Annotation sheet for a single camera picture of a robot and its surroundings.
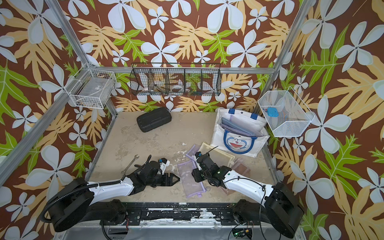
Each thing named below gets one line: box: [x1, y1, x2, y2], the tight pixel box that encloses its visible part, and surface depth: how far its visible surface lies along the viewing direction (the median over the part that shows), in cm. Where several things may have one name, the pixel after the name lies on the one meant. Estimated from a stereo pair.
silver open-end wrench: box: [120, 154, 140, 176], surface depth 97 cm
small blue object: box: [267, 107, 279, 118], surface depth 88 cm
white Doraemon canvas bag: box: [210, 108, 270, 158], surface depth 91 cm
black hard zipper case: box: [136, 107, 172, 133], surface depth 111 cm
